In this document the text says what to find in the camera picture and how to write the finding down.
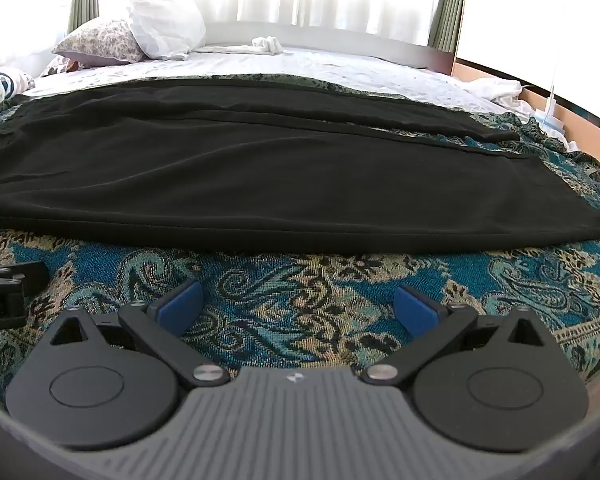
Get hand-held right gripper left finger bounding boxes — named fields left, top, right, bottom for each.
left=45, top=280, right=229, bottom=389

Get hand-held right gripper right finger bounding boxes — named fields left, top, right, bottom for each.
left=362, top=285, right=548, bottom=387

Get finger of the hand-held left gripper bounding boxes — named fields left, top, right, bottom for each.
left=0, top=281, right=28, bottom=332
left=0, top=262, right=48, bottom=293

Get black pants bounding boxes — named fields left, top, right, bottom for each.
left=0, top=77, right=600, bottom=256

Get blue paisley patterned blanket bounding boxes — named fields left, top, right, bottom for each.
left=0, top=74, right=600, bottom=411

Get white crumpled cloth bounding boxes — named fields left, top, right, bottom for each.
left=467, top=77, right=523, bottom=111

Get floral pillow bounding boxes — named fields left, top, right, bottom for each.
left=52, top=17, right=148, bottom=67

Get white bed sheet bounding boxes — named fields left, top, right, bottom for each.
left=17, top=45, right=526, bottom=121

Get grey bed headboard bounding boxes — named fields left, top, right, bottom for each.
left=205, top=21, right=456, bottom=71

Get white towel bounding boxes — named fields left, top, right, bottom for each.
left=197, top=36, right=293, bottom=57

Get wooden bed frame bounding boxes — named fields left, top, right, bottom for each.
left=452, top=60, right=600, bottom=148

